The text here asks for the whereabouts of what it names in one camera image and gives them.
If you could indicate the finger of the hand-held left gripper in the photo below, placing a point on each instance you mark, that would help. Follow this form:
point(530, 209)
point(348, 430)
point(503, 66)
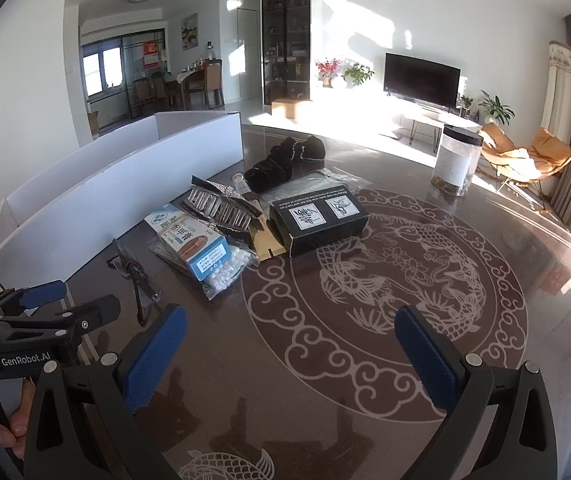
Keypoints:
point(98, 310)
point(43, 294)

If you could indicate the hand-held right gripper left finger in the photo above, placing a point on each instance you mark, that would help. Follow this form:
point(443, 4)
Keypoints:
point(158, 355)

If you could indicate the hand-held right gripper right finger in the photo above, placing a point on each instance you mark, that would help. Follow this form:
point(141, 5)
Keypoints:
point(430, 360)

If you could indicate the bag of white beads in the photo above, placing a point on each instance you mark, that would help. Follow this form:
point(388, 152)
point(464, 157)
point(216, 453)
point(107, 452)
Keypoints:
point(225, 270)

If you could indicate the blue and white medicine box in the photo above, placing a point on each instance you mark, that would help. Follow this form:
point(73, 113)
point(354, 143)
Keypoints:
point(190, 245)

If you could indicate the white foam board barrier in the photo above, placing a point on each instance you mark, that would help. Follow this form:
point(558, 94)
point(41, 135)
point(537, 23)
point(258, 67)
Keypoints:
point(115, 180)

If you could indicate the rhinestone hair clip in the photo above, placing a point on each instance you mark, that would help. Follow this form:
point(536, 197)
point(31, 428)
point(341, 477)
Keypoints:
point(220, 207)

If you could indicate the black cardboard box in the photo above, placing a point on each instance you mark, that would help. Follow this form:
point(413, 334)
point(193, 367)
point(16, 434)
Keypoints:
point(315, 230)

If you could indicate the black beaded scrunchie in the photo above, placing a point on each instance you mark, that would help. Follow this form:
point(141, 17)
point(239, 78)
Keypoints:
point(268, 175)

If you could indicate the phone case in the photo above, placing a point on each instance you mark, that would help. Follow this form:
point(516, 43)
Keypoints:
point(315, 180)

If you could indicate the person's left hand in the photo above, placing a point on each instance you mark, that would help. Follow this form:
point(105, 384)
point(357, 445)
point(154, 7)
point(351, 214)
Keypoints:
point(10, 427)

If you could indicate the clear jar with black lid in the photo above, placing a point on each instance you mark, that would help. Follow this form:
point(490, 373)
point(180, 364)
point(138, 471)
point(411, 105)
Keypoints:
point(455, 160)

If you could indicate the orange lounge chair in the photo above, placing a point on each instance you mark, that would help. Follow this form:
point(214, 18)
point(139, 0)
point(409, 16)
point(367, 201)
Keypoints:
point(515, 155)

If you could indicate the white hairpin leg table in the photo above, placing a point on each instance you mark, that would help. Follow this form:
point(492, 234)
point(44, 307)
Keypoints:
point(423, 122)

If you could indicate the wooden dining chair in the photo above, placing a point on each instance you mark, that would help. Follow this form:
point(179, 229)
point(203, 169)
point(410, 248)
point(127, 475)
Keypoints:
point(212, 82)

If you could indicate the small potted plant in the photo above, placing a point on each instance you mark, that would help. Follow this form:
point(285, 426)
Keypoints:
point(466, 102)

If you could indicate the red door poster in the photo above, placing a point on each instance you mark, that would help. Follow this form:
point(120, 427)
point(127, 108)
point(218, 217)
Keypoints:
point(151, 55)

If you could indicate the large leafy potted plant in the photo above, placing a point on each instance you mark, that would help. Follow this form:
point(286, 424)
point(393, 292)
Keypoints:
point(496, 107)

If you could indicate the brown cardboard box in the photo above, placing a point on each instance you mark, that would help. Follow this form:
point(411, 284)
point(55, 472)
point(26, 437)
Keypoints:
point(289, 108)

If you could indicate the flat screen television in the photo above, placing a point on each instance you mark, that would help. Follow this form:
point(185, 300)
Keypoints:
point(420, 80)

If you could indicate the green potted plant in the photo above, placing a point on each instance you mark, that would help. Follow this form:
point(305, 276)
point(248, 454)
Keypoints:
point(358, 74)

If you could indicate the beige curtain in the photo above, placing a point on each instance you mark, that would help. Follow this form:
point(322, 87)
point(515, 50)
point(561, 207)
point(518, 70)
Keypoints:
point(560, 90)

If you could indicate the red flower plant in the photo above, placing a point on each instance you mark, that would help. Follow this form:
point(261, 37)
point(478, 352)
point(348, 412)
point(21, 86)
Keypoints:
point(329, 70)

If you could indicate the tall glass display cabinet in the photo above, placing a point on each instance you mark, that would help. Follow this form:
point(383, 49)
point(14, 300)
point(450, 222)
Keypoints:
point(285, 35)

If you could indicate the framed wall painting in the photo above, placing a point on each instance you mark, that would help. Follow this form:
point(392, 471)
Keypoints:
point(190, 31)

